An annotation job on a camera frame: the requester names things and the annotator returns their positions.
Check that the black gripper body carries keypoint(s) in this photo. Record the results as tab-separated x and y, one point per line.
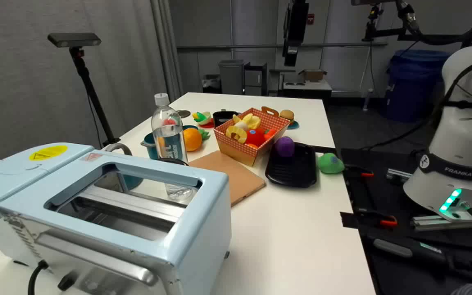
296	25

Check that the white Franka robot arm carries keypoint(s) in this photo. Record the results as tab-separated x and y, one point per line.
465	148

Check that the toy burger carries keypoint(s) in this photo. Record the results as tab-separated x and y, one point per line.
285	115

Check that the teal toy plate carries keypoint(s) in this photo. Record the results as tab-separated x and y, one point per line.
293	125

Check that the black bowl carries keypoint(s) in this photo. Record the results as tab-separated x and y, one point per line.
223	117

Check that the green and red plush toy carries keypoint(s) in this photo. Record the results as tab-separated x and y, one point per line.
201	118

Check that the grey toy can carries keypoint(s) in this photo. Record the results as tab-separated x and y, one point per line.
183	113

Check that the small cardboard box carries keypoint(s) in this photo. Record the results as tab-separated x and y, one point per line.
311	74

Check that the grey bin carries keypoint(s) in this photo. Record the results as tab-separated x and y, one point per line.
229	76

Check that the red plush apple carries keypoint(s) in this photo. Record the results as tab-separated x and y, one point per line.
254	138

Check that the purple plush fruit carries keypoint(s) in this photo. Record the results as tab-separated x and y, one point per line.
285	146

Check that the red food basket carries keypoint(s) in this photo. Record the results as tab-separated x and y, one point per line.
246	149

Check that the green plush fruit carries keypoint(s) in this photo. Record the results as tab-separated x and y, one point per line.
329	164

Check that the black rectangular tray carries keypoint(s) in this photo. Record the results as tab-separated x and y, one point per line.
293	171

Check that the blue trash bin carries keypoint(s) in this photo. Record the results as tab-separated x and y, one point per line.
413	82

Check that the orange plush fruit with leaf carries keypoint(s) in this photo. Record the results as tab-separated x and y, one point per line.
192	140

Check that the brown cutting board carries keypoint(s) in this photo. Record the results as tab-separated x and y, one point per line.
236	174

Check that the clear plastic water bottle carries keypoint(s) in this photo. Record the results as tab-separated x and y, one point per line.
167	133

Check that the teal cup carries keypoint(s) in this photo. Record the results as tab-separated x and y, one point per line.
149	148

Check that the black tripod stand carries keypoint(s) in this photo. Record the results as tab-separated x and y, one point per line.
90	92

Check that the long black bar clamp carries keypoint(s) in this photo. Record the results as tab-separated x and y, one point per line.
426	254

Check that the light blue toaster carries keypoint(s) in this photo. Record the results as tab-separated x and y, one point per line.
137	240

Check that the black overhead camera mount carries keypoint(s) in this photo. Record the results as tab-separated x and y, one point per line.
385	25

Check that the black camera on stand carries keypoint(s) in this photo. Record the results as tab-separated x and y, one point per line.
74	38

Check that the silver metal rail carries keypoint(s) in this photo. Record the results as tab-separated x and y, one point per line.
442	222

